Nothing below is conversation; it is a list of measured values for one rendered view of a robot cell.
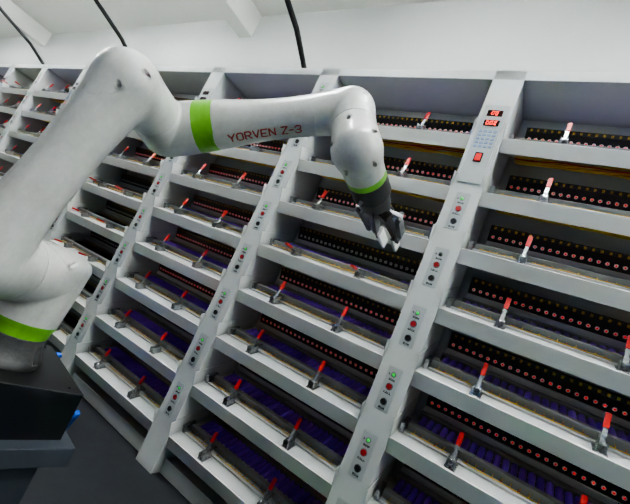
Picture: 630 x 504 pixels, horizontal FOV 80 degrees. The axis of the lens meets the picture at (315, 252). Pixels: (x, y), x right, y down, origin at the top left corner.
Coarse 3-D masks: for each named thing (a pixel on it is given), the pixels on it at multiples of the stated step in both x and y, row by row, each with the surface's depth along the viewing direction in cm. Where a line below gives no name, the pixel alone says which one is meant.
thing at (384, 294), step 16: (272, 240) 146; (288, 240) 158; (304, 240) 156; (272, 256) 140; (288, 256) 136; (352, 256) 143; (304, 272) 132; (320, 272) 128; (336, 272) 125; (400, 272) 133; (352, 288) 121; (368, 288) 118; (384, 288) 116; (400, 304) 113
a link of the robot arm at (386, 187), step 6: (384, 186) 83; (390, 186) 87; (354, 192) 84; (372, 192) 82; (378, 192) 83; (384, 192) 84; (390, 192) 87; (354, 198) 87; (360, 198) 85; (366, 198) 84; (372, 198) 84; (378, 198) 84; (384, 198) 85; (360, 204) 85; (366, 204) 86; (372, 204) 86; (378, 204) 86
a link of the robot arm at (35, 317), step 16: (48, 256) 72; (64, 256) 77; (80, 256) 83; (48, 272) 72; (64, 272) 76; (80, 272) 79; (48, 288) 73; (64, 288) 77; (80, 288) 82; (0, 304) 73; (16, 304) 73; (32, 304) 74; (48, 304) 76; (64, 304) 79; (0, 320) 73; (16, 320) 73; (32, 320) 75; (48, 320) 77; (16, 336) 74; (32, 336) 76; (48, 336) 80
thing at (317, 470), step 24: (216, 384) 139; (240, 384) 139; (264, 384) 141; (216, 408) 128; (240, 408) 128; (264, 408) 127; (288, 408) 131; (312, 408) 130; (240, 432) 122; (264, 432) 118; (288, 432) 119; (312, 432) 122; (336, 432) 123; (288, 456) 111; (312, 456) 113; (336, 456) 111; (312, 480) 106
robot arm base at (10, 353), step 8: (0, 336) 73; (8, 336) 73; (0, 344) 73; (8, 344) 73; (16, 344) 74; (24, 344) 75; (32, 344) 77; (40, 344) 79; (0, 352) 72; (8, 352) 73; (16, 352) 74; (24, 352) 75; (32, 352) 77; (40, 352) 80; (0, 360) 72; (8, 360) 73; (16, 360) 74; (24, 360) 75; (32, 360) 77; (40, 360) 80; (0, 368) 72; (8, 368) 73; (16, 368) 74; (24, 368) 75; (32, 368) 77
